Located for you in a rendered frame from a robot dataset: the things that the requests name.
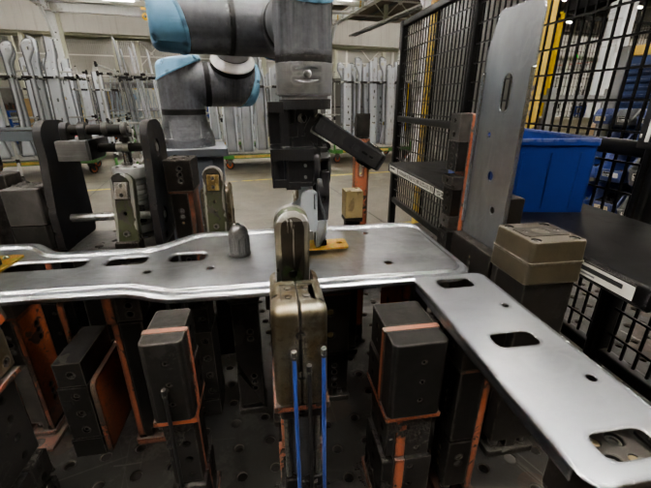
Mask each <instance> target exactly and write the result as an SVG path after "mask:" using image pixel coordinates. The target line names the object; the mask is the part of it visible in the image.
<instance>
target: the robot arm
mask: <svg viewBox="0 0 651 488"><path fill-rule="evenodd" d="M144 2H145V8H146V14H147V21H148V27H149V33H150V39H151V43H152V44H153V46H154V47H155V48H156V49H157V50H159V51H163V52H171V53H180V54H182V55H177V56H171V57H165V58H161V59H159V60H157V61H156V63H155V72H156V80H157V86H158V92H159V99H160V105H161V111H162V117H163V120H162V126H161V127H162V129H163V133H164V136H165V141H166V147H167V148H168V149H192V148H205V147H211V146H215V145H216V142H215V136H214V135H213V133H212V130H211V128H210V125H209V123H208V121H207V118H206V112H205V108H206V107H250V106H252V105H253V104H254V103H255V102H256V101H257V99H258V96H259V92H260V71H259V68H258V66H257V65H256V64H255V62H254V59H253V57H264V58H266V59H268V60H272V61H275V71H276V89H277V95H278V96H280V97H282V100H279V102H267V110H268V127H269V142H270V161H271V177H272V184H273V189H275V188H286V189H287V190H298V199H297V200H296V201H294V202H292V203H290V204H296V205H298V206H300V207H302V208H303V209H304V210H305V212H306V214H307V217H308V221H309V226H310V231H313V234H314V242H315V237H316V247H320V246H321V244H322V243H323V241H324V239H325V237H326V229H327V219H328V209H329V182H330V176H331V166H330V153H329V151H328V150H329V148H330V144H329V143H328V142H327V141H325V140H323V139H322V138H320V137H317V136H316V135H314V134H312V133H311V132H310V130H312V131H313V132H315V133H317V134H318V135H320V136H321V137H323V138H325V139H327V140H328V141H330V142H331V143H333V144H334V145H336V146H338V147H339V148H341V149H342V150H344V151H345V152H347V153H349V154H350V155H352V156H353V157H355V158H356V161H357V162H358V163H359V164H360V165H361V166H362V167H364V168H368V169H371V168H372V169H374V170H376V171H377V170H379V168H380V167H381V165H382V164H383V162H384V161H385V159H386V156H385V155H384V154H383V153H382V152H383V150H381V149H380V148H378V146H377V145H376V144H374V143H370V142H369V141H366V142H364V141H362V140H361V139H359V138H358V137H355V136H354V135H352V134H351V133H349V132H348V131H346V130H345V129H343V128H342V127H340V126H339V125H337V124H336V123H334V122H332V121H331V120H329V119H328V118H327V117H325V116H324V115H322V114H320V113H318V114H317V116H315V110H316V109H330V99H328V98H327V96H331V94H332V64H331V63H332V2H333V0H144ZM188 54H207V55H210V62H202V61H201V59H200V57H199V56H198V55H188ZM301 113H303V114H304V115H302V116H301V119H302V122H298V120H297V118H298V116H299V115H300V114H301Z"/></svg>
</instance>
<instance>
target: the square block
mask: <svg viewBox="0 0 651 488"><path fill-rule="evenodd" d="M586 243H587V241H586V239H584V238H582V237H580V236H577V235H575V234H573V233H570V232H568V231H566V230H563V229H560V228H557V227H555V226H553V225H551V224H549V223H525V224H506V225H500V226H499V227H498V231H497V236H496V240H495V242H494V243H493V244H494V248H493V252H492V257H491V262H492V263H493V265H492V270H491V276H490V280H491V281H492V282H493V283H495V284H496V285H497V286H499V287H500V288H501V289H502V290H504V291H505V292H506V293H508V294H509V295H510V296H512V297H513V298H514V299H515V300H517V301H518V302H519V303H520V304H522V305H523V306H524V307H526V308H527V309H528V310H529V311H531V312H532V313H533V314H535V315H536V316H537V317H538V318H540V319H541V320H542V321H544V322H545V323H546V324H548V325H549V326H550V327H551V328H553V329H554V330H555V331H557V332H558V333H559V334H560V331H561V328H562V324H563V320H564V315H565V313H566V311H567V307H568V303H569V300H570V296H571V293H572V289H573V285H574V282H577V281H578V278H579V274H580V269H581V265H582V263H583V262H584V259H583V256H584V252H585V247H586ZM538 343H539V341H538V340H537V339H536V338H535V337H534V336H533V335H531V334H530V333H527V332H513V333H507V337H506V341H505V345H504V348H509V347H518V346H528V345H536V344H538ZM529 436H531V435H530V433H529V432H528V431H527V430H526V428H525V427H524V426H523V425H522V423H521V422H520V421H519V420H518V418H517V417H516V416H515V415H514V413H513V412H512V411H511V409H510V408H509V407H508V406H507V404H506V403H505V402H504V401H503V399H502V398H501V397H500V396H499V395H498V393H497V392H496V391H495V390H494V388H493V387H492V386H491V385H490V389H489V394H488V398H487V403H486V408H485V413H484V418H483V422H482V426H481V431H480V439H479V447H480V449H481V450H482V452H483V453H484V455H485V456H486V457H492V456H499V455H505V454H511V453H517V452H523V451H529V450H531V448H532V443H531V442H530V441H529V439H528V438H527V437H529Z"/></svg>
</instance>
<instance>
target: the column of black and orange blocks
mask: <svg viewBox="0 0 651 488"><path fill-rule="evenodd" d="M475 120H476V114H475V113H470V112H464V113H452V114H451V119H450V127H449V150H448V157H447V165H446V169H449V170H452V171H454V173H443V177H442V182H443V183H444V191H443V200H442V208H441V213H440V224H442V225H443V227H438V236H437V242H438V243H439V244H440V245H442V246H443V247H444V248H445V249H447V250H448V251H449V252H450V247H451V241H452V234H453V232H454V231H455V230H462V223H463V220H462V221H461V215H462V208H463V201H464V195H465V188H466V181H467V174H468V167H469V161H470V154H471V147H472V140H473V133H474V127H475ZM438 284H439V285H440V286H441V287H442V288H446V289H448V288H449V283H438ZM426 313H427V314H428V315H429V317H430V318H431V319H432V320H433V321H434V322H437V323H439V324H440V326H441V329H442V330H443V325H442V324H441V323H440V322H439V320H438V319H437V318H436V317H435V315H434V314H433V313H432V312H426Z"/></svg>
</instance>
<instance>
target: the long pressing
mask: <svg viewBox="0 0 651 488"><path fill-rule="evenodd" d="M365 232H366V233H367V234H364V233H365ZM248 233H249V239H250V251H251V254H250V255H249V256H247V257H244V258H233V257H231V256H230V250H229V240H228V234H229V232H228V231H211V232H200V233H195V234H191V235H188V236H185V237H182V238H179V239H176V240H173V241H171V242H168V243H165V244H161V245H157V246H152V247H146V248H133V249H115V250H98V251H80V252H56V251H53V250H51V249H50V248H49V247H47V246H45V245H42V244H37V243H25V244H7V245H0V256H6V255H24V258H22V259H20V260H19V261H17V262H16V263H14V264H13V265H11V266H9V267H8V268H10V267H13V266H17V265H29V264H46V263H62V262H78V261H87V263H86V264H85V265H83V266H81V267H77V268H66V269H50V270H35V271H19V272H4V271H5V270H7V269H8V268H6V269H5V270H3V271H2V272H0V306H1V307H5V306H17V305H31V304H44V303H57V302H70V301H83V300H96V299H109V298H131V299H137V300H143V301H150V302H157V303H165V304H177V303H190V302H203V301H215V300H227V299H239V298H252V297H265V296H270V295H269V277H270V275H271V274H272V273H273V272H275V279H276V282H277V276H276V257H275V238H274V229H248ZM325 238H326V239H335V238H344V239H345V240H346V242H347V243H348V245H349V248H347V249H332V250H317V251H309V280H310V269H311V270H314V271H315V272H316V274H317V277H318V280H319V283H320V287H321V290H322V292H327V291H339V290H363V289H375V288H387V287H400V286H412V285H415V284H416V283H415V281H414V280H415V278H417V277H424V276H437V275H450V274H463V273H468V272H469V270H468V267H467V266H466V265H465V264H464V263H463V262H462V261H461V260H459V259H458V258H457V257H455V256H454V255H453V254H452V253H450V252H449V251H448V250H447V249H445V248H444V247H443V246H442V245H440V244H439V243H438V242H437V241H435V240H434V239H433V238H432V237H431V236H429V235H428V234H427V233H426V232H424V231H423V230H422V229H420V228H419V227H417V226H416V225H414V224H411V223H402V222H401V223H379V224H361V225H342V226H327V229H326V236H325ZM191 255H205V259H201V260H191V261H176V262H172V261H171V259H172V258H174V257H177V256H191ZM142 258H147V261H146V262H144V263H140V264H128V265H113V266H106V265H107V264H108V263H109V262H110V261H112V260H115V259H142ZM386 262H391V264H386ZM209 267H214V268H213V269H207V268H209ZM146 271H151V272H150V273H146V274H144V272H146Z"/></svg>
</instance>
